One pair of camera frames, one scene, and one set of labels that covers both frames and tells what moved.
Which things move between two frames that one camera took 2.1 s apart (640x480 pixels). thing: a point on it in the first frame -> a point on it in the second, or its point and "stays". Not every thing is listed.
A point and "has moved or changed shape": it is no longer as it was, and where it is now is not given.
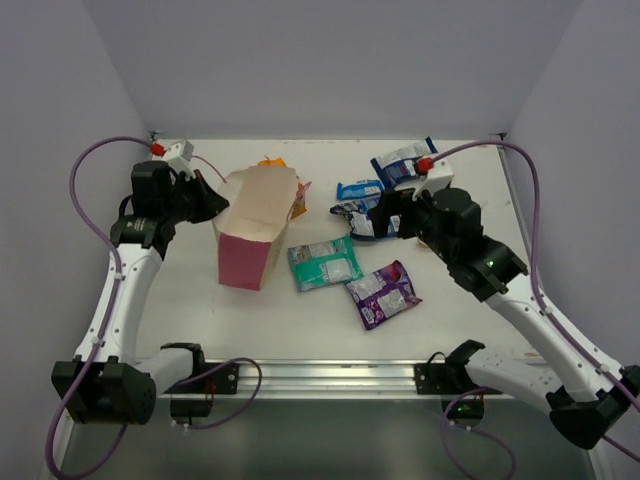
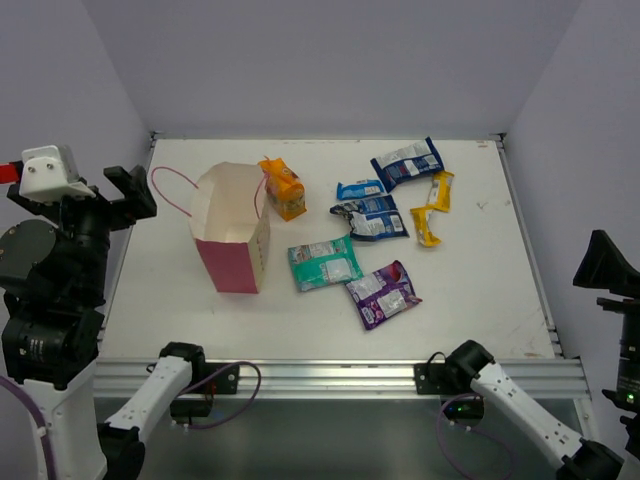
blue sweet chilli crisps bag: [400, 167] stays
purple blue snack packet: [382, 294] stays
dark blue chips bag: [358, 212] stays
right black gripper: [396, 203] -> [605, 266]
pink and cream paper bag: [251, 211] has moved or changed shape
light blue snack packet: [362, 189] stays
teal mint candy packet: [325, 264] stays
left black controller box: [190, 407] stays
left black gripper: [189, 193] -> [106, 210]
